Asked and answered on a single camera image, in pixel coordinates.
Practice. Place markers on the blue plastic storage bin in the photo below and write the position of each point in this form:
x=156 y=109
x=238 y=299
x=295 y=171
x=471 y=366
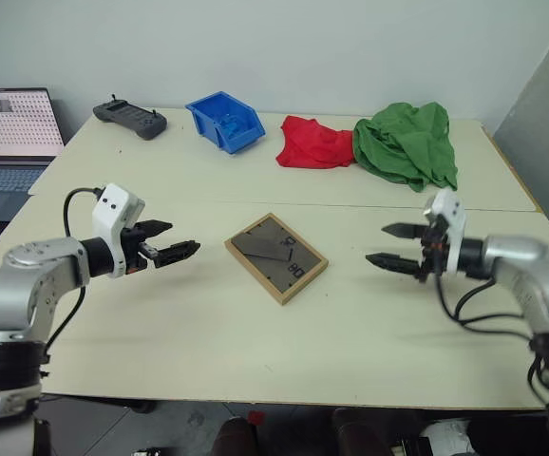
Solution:
x=227 y=126

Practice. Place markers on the red cloth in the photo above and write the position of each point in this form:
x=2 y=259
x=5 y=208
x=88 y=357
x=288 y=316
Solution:
x=312 y=145

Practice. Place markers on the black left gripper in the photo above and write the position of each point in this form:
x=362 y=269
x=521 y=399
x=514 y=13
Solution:
x=130 y=252

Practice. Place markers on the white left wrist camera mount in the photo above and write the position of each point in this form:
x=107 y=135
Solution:
x=110 y=209

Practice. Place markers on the open laptop computer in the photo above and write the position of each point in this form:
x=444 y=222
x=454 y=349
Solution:
x=8 y=128

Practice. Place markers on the white object under table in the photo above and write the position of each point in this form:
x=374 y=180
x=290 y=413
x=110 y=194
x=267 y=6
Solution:
x=445 y=439

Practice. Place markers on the grey handheld remote controller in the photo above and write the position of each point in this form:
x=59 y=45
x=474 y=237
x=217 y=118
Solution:
x=129 y=118

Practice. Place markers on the wooden framed clock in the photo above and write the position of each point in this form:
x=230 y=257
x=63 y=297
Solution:
x=270 y=256

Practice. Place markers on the green cloth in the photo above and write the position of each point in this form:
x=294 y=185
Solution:
x=403 y=142

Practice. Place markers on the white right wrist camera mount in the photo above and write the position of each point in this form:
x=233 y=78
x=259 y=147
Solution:
x=452 y=214

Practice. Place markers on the small red object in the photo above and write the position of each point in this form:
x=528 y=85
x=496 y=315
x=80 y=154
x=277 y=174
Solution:
x=256 y=418

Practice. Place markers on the grey partition panel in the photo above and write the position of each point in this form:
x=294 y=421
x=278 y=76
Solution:
x=540 y=142

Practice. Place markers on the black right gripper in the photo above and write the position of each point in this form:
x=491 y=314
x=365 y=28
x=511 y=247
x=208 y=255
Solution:
x=433 y=247

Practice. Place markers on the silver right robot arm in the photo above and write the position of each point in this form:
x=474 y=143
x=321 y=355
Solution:
x=531 y=275

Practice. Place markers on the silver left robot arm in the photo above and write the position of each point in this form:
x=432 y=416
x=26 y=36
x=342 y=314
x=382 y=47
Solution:
x=13 y=290

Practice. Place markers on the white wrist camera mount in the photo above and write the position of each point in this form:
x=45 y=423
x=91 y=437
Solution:
x=452 y=214
x=110 y=209

